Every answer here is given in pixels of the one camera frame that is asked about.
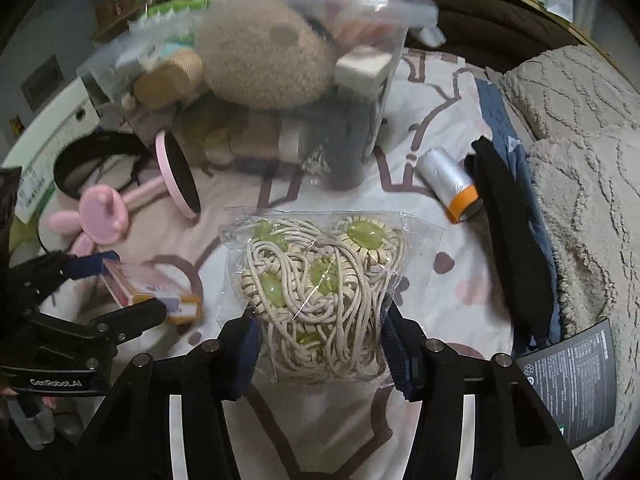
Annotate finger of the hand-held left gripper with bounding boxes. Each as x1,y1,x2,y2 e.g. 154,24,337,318
7,250,121,311
90,297,168,348

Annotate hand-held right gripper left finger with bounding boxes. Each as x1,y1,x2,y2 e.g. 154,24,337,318
75,307,263,480

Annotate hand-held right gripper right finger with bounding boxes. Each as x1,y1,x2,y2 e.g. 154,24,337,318
380,302,586,480

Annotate playing card pack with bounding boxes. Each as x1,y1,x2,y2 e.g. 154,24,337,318
102,257,203,323

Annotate pink rabbit stand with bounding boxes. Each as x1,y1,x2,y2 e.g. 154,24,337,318
47,130,201,256

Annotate bagged beaded rope coasters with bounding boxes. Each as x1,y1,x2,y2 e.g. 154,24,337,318
220,207,443,391

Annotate black charger box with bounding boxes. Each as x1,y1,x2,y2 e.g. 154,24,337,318
517,317,616,451

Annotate plastic bag roll orange band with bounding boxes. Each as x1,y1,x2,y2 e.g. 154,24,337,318
416,146,483,223

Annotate clear plastic storage bin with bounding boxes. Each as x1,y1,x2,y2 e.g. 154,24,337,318
77,0,438,188

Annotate yellow-green object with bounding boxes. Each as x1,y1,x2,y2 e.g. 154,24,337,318
7,217,43,256

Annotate printed bedsheet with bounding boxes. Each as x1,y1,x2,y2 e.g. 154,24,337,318
0,45,566,480

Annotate white visor hat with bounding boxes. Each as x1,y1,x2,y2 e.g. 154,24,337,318
52,132,151,198

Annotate white cardboard box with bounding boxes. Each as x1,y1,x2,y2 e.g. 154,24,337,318
45,77,101,161

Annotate wooden lid case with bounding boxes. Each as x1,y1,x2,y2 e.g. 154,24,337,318
135,50,206,111

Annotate wooden shelf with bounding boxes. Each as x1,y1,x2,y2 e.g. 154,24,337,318
90,0,286,43

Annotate brown plush toy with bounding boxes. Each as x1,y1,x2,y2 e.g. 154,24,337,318
192,0,336,111

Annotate small white box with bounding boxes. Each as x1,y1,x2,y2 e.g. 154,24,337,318
334,45,393,96

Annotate dark brown cushion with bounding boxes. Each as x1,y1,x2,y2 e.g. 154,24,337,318
390,0,591,76

